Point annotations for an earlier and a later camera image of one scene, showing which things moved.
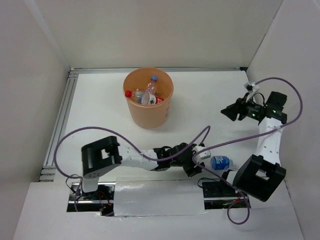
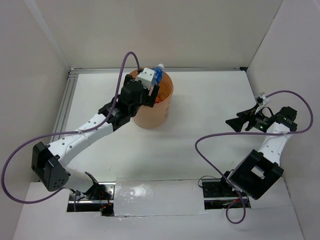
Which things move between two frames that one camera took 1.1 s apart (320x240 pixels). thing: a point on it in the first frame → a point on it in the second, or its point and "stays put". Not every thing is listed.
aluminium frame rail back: (169, 68) stays put
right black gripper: (239, 107) → (238, 123)
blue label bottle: (221, 162) → (159, 71)
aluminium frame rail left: (47, 172) stays put
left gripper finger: (195, 170) → (152, 95)
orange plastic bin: (148, 91) stays put
